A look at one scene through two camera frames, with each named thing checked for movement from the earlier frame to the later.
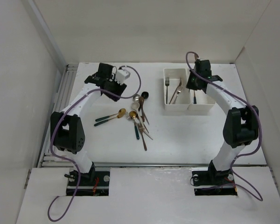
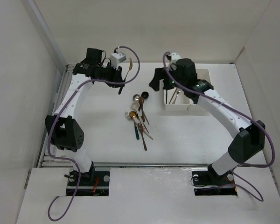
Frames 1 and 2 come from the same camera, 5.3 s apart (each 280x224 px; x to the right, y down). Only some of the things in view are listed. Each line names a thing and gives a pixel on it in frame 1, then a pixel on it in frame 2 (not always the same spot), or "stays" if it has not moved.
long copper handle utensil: x=141 y=129 stays
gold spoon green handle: x=121 y=113 -> x=122 y=86
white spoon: x=136 y=105 stays
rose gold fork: x=179 y=85 stays
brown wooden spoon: x=141 y=101 stays
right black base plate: x=206 y=178 stays
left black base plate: x=94 y=183 stays
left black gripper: x=120 y=88 -> x=117 y=76
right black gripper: x=188 y=85 -> x=160 y=73
